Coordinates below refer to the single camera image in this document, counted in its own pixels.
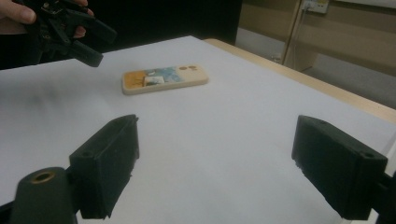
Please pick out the white wall socket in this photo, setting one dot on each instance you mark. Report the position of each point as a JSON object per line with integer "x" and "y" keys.
{"x": 316, "y": 5}

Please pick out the light wooden shelf unit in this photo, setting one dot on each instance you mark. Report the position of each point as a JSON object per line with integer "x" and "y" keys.
{"x": 348, "y": 34}

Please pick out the black curtain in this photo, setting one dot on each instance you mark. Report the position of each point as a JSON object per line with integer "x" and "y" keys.
{"x": 171, "y": 18}

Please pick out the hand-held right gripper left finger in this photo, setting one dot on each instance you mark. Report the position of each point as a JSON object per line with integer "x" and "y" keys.
{"x": 102, "y": 168}

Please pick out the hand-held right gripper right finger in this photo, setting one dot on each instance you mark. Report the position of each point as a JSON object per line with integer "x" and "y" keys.
{"x": 336, "y": 165}

